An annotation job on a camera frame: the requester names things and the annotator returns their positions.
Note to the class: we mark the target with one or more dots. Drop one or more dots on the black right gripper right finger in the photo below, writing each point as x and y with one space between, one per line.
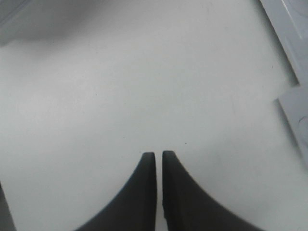
187 207

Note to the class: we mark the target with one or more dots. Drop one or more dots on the white microwave door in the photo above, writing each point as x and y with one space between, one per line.
289 20

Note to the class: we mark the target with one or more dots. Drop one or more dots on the white microwave oven body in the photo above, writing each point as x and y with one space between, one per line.
9 12

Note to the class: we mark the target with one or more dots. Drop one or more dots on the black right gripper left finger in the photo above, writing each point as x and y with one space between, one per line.
134 207

